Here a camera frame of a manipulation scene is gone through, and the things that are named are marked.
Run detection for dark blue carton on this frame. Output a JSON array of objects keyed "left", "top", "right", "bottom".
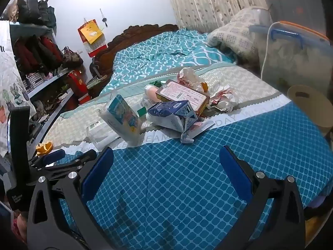
[{"left": 147, "top": 100, "right": 199, "bottom": 144}]

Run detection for white blue plastic packet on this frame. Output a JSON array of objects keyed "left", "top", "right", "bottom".
[{"left": 100, "top": 94, "right": 147, "bottom": 146}]

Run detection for red yellow wall calendar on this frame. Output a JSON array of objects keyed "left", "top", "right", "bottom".
[{"left": 77, "top": 19, "right": 108, "bottom": 58}]

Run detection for small orange peel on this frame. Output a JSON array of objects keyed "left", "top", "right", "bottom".
[{"left": 36, "top": 141, "right": 54, "bottom": 157}]

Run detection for black bags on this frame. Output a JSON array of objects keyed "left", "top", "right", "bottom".
[{"left": 17, "top": 0, "right": 57, "bottom": 28}]

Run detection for grey storage shelf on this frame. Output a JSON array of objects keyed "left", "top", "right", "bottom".
[{"left": 0, "top": 21, "right": 86, "bottom": 146}]

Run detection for clear storage box blue handle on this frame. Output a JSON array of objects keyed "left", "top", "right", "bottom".
[{"left": 248, "top": 22, "right": 333, "bottom": 91}]

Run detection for teal patterned duvet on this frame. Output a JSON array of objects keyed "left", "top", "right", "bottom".
[{"left": 100, "top": 29, "right": 235, "bottom": 96}]

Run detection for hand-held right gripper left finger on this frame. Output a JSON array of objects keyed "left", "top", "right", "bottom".
[{"left": 27, "top": 147, "right": 115, "bottom": 250}]

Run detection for pile of books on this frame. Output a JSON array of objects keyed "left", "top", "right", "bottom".
[{"left": 87, "top": 75, "right": 108, "bottom": 88}]

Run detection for white red wrapper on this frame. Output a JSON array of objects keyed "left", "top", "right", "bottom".
[{"left": 209, "top": 87, "right": 240, "bottom": 114}]

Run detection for small white green box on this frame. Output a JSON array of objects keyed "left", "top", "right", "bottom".
[{"left": 137, "top": 106, "right": 149, "bottom": 120}]

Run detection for hanging keys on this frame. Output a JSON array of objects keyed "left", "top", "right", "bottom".
[{"left": 99, "top": 8, "right": 108, "bottom": 29}]

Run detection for white sauce pouch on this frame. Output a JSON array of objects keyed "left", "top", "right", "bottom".
[{"left": 191, "top": 121, "right": 216, "bottom": 138}]

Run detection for beige round bin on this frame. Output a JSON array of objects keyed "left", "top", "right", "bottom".
[{"left": 287, "top": 85, "right": 333, "bottom": 136}]

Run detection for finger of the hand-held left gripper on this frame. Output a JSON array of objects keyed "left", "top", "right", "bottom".
[
  {"left": 29, "top": 148, "right": 66, "bottom": 169},
  {"left": 51, "top": 148, "right": 97, "bottom": 178}
]

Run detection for white tissue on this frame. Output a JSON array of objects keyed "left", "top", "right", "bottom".
[{"left": 177, "top": 68, "right": 206, "bottom": 89}]

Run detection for red gift box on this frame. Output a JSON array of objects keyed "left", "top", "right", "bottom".
[{"left": 68, "top": 69, "right": 91, "bottom": 105}]

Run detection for pink white paper cup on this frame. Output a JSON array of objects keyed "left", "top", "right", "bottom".
[{"left": 144, "top": 85, "right": 160, "bottom": 102}]

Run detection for blue beige patterned bed cover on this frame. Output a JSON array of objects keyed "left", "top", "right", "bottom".
[{"left": 34, "top": 62, "right": 331, "bottom": 250}]

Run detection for dark red bags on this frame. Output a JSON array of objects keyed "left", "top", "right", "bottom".
[{"left": 13, "top": 35, "right": 63, "bottom": 74}]

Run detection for beige leaf print curtain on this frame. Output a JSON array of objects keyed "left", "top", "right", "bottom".
[{"left": 164, "top": 0, "right": 268, "bottom": 34}]

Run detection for crushed clear plastic bottle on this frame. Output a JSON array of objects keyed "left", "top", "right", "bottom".
[{"left": 86, "top": 121, "right": 123, "bottom": 150}]

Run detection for brown printed cardboard box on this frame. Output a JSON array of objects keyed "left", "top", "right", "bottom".
[{"left": 155, "top": 80, "right": 211, "bottom": 116}]

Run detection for brown handbag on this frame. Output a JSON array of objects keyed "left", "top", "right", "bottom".
[{"left": 61, "top": 46, "right": 84, "bottom": 69}]

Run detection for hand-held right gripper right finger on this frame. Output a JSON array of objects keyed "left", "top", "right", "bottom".
[{"left": 219, "top": 146, "right": 306, "bottom": 250}]

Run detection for carved wooden headboard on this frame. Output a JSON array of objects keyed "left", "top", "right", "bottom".
[{"left": 90, "top": 24, "right": 180, "bottom": 97}]

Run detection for patterned grey pillow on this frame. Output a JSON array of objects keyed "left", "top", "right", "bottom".
[{"left": 207, "top": 6, "right": 272, "bottom": 63}]

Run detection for white plant print cloth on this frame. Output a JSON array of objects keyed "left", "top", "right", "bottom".
[{"left": 0, "top": 21, "right": 37, "bottom": 157}]

